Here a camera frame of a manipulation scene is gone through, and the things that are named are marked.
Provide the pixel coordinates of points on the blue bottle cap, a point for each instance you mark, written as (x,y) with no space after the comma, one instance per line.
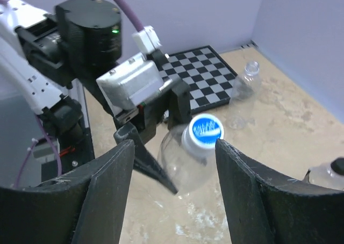
(201,134)

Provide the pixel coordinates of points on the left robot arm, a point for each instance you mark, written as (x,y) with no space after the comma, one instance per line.
(104,46)

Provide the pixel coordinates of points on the black white checkerboard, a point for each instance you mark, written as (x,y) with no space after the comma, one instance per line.
(210,78)

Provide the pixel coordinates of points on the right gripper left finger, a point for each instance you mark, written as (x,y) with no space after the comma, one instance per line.
(85,205)

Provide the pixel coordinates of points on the aluminium rail left edge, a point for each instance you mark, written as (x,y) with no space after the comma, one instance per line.
(250,44)

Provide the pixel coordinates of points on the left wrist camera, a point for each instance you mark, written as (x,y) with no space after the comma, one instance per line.
(130,83)

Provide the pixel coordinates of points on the small clear plastic bottle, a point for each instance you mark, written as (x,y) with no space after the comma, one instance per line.
(324,176)

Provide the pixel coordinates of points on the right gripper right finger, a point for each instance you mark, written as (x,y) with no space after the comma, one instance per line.
(265,206)

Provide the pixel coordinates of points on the black bottle cap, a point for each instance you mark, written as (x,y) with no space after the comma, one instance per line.
(338,166)

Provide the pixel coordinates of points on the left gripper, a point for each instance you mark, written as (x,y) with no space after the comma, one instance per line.
(139,124)

